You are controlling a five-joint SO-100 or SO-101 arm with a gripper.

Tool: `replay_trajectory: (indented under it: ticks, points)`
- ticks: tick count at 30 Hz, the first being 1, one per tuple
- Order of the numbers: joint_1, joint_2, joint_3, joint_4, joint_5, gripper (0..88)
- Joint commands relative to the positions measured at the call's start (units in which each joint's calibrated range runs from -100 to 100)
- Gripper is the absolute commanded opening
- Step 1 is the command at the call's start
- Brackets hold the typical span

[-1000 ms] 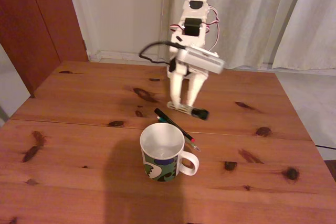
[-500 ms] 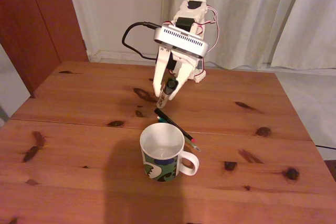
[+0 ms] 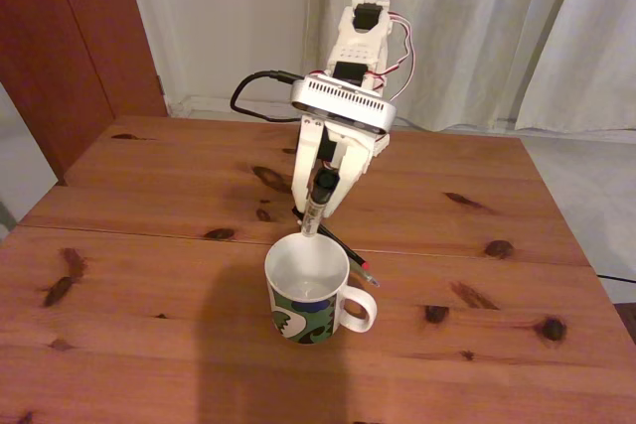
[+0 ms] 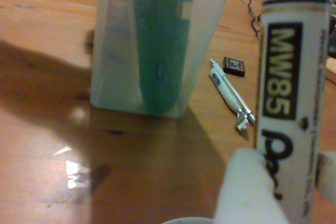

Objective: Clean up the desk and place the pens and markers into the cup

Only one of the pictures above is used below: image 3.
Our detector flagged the silver camera box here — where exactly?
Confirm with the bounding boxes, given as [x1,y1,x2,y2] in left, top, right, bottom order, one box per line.
[290,73,398,136]

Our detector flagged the white mug green blue pattern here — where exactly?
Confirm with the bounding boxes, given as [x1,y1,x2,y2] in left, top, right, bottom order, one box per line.
[263,230,379,346]

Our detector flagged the brown wooden door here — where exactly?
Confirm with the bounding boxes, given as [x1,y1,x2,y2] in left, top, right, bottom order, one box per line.
[0,0,168,187]

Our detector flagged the green pen clear tip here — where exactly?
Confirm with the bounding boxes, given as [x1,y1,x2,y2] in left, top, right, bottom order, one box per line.
[296,217,382,290]

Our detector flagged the white curtain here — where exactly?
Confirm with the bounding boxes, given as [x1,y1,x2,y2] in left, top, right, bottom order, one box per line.
[509,0,636,136]
[300,0,582,133]

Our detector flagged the red white servo wires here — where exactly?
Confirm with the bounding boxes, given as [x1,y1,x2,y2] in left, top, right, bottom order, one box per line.
[307,11,419,100]

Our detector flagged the white marker black cap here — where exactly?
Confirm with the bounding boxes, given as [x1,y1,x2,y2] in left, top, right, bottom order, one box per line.
[299,168,341,240]

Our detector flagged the black camera cable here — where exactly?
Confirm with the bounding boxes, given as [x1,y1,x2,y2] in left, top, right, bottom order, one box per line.
[229,69,305,123]

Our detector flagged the black pen red tip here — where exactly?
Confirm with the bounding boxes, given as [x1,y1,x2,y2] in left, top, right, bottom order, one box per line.
[290,205,372,269]

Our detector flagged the black floor cable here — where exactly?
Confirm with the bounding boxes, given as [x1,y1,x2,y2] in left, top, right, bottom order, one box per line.
[594,271,636,285]

